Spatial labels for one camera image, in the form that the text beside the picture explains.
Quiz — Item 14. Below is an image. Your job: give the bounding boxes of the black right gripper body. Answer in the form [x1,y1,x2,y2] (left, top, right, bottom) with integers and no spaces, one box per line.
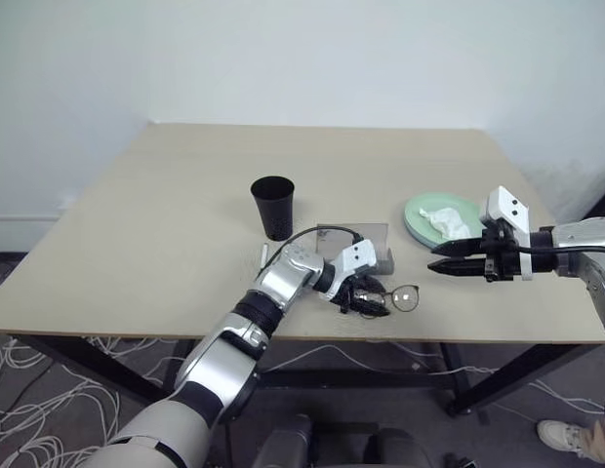
[479,219,522,285]

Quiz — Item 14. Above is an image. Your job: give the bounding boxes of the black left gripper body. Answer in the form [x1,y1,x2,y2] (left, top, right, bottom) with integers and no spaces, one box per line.
[330,275,363,315]

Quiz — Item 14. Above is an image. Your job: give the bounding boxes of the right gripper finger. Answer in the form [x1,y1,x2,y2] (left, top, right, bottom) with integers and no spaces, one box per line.
[431,236,484,257]
[426,257,487,278]

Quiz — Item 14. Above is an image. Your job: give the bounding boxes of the round thin-framed glasses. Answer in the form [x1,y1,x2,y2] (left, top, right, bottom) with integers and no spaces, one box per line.
[353,284,422,319]

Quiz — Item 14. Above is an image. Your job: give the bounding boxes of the clear glasses case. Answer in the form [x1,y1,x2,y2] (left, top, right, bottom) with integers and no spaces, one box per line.
[313,222,397,277]

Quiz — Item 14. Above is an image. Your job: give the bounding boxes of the black plastic cup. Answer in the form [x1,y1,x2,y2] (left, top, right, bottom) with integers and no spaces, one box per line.
[250,175,296,242]

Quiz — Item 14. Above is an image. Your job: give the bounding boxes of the crumpled white tissue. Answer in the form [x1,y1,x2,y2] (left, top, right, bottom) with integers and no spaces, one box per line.
[418,206,473,241]

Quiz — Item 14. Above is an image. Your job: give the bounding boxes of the pale green plate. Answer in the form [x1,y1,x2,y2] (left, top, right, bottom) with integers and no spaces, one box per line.
[403,191,484,245]

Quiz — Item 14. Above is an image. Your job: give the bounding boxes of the pale blue plate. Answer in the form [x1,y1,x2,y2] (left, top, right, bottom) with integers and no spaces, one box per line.
[404,224,460,251]

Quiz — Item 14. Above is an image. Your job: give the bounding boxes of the dark rounded shape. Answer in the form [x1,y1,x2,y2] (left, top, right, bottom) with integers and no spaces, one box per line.
[255,413,314,468]

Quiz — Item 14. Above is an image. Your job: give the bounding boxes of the white sneaker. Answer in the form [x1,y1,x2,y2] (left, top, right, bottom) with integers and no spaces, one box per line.
[536,419,597,460]

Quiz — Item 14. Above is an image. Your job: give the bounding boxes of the beige trouser leg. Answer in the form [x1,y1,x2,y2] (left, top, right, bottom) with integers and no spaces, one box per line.
[581,417,605,465]

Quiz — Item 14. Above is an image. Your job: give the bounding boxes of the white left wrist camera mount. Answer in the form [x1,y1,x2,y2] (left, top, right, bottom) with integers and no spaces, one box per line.
[319,238,378,302]

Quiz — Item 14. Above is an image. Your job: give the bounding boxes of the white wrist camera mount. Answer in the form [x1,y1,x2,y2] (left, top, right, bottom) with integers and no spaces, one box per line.
[319,238,378,302]
[478,185,535,284]

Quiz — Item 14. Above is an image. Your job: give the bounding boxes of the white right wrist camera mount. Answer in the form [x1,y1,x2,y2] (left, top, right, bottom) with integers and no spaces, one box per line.
[478,185,535,284]

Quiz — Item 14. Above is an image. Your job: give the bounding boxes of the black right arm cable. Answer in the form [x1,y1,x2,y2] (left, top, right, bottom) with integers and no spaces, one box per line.
[497,242,605,255]

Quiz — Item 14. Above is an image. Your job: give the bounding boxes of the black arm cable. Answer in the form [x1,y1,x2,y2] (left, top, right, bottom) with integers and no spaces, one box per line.
[497,242,605,255]
[257,225,366,274]

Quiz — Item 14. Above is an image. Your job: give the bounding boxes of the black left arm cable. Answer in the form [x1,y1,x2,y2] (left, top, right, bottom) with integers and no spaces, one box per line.
[257,225,366,274]

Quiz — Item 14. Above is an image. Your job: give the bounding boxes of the black metal table frame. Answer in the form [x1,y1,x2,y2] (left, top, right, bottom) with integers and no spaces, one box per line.
[0,331,605,424]

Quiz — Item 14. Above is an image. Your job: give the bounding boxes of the white floor cable tangle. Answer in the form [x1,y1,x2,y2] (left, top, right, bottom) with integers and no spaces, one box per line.
[0,332,191,462]

